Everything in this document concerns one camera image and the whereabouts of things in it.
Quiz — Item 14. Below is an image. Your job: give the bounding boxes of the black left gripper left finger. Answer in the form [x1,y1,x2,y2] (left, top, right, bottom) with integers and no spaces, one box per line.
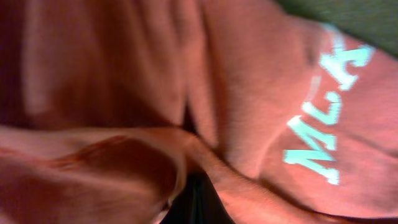
[160,175,196,224]

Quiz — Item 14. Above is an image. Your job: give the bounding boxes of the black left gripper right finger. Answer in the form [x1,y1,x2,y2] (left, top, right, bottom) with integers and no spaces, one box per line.
[195,174,234,224]

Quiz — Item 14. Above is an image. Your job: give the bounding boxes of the folded olive green garment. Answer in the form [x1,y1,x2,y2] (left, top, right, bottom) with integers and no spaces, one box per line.
[278,0,397,57]

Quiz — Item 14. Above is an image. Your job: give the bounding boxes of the orange printed t-shirt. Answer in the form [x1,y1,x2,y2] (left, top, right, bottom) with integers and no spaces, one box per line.
[1,1,397,223]

